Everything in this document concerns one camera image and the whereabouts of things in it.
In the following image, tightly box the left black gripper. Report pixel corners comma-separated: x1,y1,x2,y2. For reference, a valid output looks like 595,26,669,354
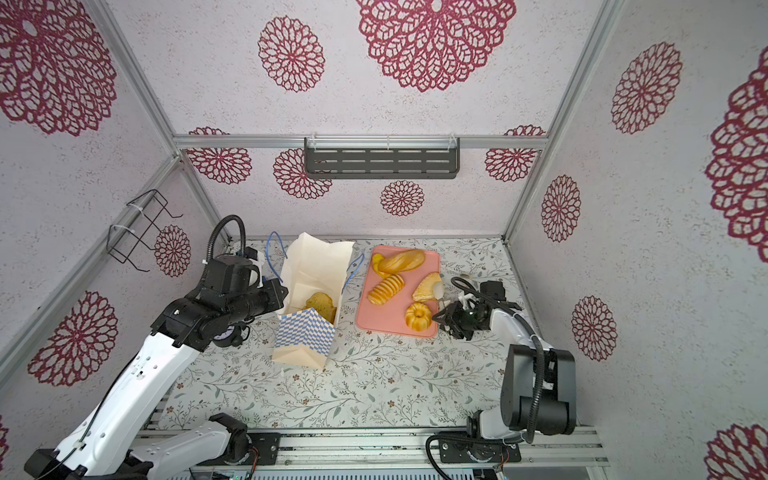
227,277,289,327

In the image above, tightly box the blue checkered paper bag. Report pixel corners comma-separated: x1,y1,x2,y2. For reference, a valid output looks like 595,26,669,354
272,233,355,369

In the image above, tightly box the striped twisted bread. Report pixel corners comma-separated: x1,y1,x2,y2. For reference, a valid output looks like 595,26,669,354
367,274,405,305

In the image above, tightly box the long baguette bread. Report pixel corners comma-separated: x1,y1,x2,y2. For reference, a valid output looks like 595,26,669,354
380,249,426,274

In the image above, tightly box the yellow croissant bread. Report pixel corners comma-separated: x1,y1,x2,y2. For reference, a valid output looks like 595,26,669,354
371,253,389,278

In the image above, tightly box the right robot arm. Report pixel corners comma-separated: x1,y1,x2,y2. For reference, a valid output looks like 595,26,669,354
434,277,577,443

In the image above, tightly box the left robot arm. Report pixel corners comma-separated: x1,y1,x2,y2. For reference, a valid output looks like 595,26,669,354
24,247,288,479

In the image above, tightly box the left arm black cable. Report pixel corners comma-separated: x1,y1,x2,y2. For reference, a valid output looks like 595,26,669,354
205,214,248,262

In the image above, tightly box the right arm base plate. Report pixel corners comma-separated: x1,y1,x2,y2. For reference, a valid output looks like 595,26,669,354
437,431,522,464

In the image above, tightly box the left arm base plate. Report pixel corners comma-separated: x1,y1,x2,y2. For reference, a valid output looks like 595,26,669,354
203,413,281,466

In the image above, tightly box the grey wall shelf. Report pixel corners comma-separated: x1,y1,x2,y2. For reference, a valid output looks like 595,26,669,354
304,137,460,180

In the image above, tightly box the black wire rack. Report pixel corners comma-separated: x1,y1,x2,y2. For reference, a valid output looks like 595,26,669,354
105,189,183,273

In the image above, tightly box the aluminium front rail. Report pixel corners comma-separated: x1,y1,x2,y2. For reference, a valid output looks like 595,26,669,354
125,425,612,472

